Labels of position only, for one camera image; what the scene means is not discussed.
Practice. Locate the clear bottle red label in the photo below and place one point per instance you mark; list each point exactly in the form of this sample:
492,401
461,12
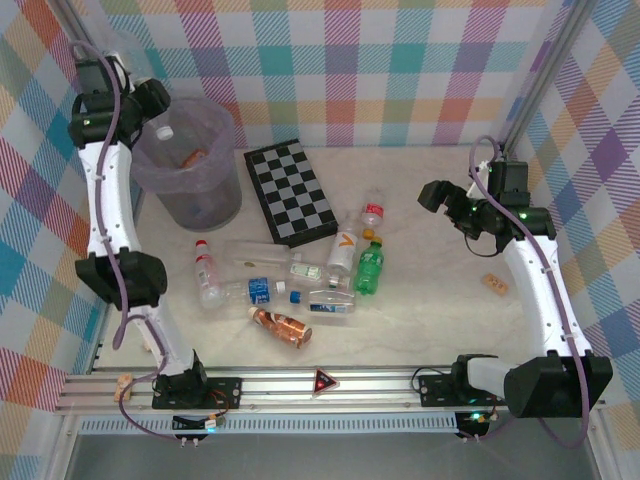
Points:
373,209

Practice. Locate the green soda bottle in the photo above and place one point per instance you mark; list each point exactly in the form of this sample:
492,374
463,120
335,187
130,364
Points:
369,270

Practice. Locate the white bottle orange mark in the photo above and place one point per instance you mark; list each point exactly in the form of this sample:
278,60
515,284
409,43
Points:
344,247

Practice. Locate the clear bottle green label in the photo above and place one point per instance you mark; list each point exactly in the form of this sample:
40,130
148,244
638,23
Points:
306,270

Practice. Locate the clear bottle blue cap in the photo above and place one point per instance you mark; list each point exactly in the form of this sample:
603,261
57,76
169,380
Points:
327,305

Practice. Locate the large clear plastic bottle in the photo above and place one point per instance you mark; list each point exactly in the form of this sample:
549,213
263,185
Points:
260,252

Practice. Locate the clear bottle red cap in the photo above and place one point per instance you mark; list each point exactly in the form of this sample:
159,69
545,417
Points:
205,280

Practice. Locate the copper brown plastic bottle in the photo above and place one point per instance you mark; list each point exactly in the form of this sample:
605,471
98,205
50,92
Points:
282,325

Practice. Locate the clear bottle blue label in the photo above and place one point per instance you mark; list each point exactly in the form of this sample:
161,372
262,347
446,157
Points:
259,291

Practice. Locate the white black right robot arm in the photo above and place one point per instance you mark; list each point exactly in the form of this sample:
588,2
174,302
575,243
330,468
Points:
540,290

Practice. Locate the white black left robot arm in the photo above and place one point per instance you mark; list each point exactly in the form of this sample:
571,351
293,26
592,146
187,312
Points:
107,200

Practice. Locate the purple plastic bin liner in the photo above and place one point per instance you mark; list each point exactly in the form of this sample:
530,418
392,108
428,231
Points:
165,182

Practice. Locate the grey waste bin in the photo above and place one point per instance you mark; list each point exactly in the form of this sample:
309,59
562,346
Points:
205,212

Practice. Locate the small wooden block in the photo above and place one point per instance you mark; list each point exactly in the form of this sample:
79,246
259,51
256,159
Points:
495,283
122,387

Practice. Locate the black grey chessboard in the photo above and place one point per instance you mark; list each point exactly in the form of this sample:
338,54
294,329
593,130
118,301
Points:
290,190

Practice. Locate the small black circuit board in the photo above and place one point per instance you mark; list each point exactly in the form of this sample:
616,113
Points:
475,422
197,424

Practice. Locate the red triangle warning light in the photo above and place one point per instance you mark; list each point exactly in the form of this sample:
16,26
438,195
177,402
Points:
325,385

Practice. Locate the aluminium frame post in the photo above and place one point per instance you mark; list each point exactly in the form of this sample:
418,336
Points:
550,65
80,27

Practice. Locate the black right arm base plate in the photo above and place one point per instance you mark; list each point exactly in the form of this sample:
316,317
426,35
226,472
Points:
435,390

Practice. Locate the aluminium mounting rail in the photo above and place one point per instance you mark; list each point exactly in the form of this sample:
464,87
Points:
280,390

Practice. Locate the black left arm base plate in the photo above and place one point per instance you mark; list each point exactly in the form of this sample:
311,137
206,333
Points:
227,395

